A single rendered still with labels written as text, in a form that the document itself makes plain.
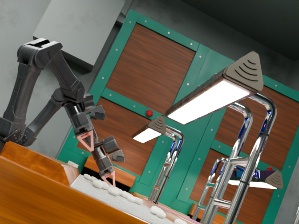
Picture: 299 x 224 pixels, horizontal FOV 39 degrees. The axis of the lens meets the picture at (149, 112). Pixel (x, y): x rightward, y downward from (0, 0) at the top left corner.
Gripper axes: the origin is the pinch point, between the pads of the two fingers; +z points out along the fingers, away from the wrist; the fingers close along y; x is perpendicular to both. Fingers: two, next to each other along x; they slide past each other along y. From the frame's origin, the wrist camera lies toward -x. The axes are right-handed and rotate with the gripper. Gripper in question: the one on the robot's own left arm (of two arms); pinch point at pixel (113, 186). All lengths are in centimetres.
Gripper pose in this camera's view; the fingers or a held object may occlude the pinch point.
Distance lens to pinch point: 200.0
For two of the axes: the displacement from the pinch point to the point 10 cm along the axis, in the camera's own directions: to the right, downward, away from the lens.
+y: -1.6, 1.3, 9.8
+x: -8.9, 4.1, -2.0
